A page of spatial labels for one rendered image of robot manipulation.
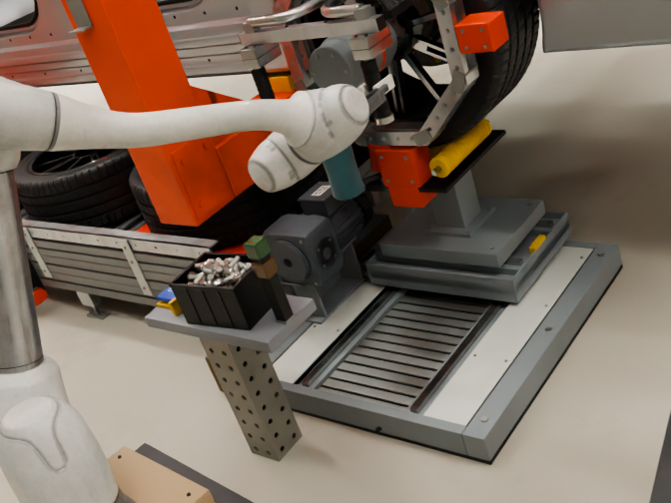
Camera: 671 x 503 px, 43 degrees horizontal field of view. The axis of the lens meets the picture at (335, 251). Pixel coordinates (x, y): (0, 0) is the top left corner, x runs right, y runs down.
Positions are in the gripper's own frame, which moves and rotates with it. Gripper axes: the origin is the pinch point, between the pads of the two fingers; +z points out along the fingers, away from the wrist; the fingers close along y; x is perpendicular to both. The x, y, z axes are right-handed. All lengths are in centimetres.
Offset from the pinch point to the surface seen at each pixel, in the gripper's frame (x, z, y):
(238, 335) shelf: -38, -47, -20
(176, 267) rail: -53, -9, -91
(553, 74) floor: -83, 203, -65
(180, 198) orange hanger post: -22, -17, -62
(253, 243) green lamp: -17.0, -39.8, -11.4
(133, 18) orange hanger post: 25, -10, -60
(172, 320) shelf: -38, -46, -43
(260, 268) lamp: -23.1, -40.6, -11.4
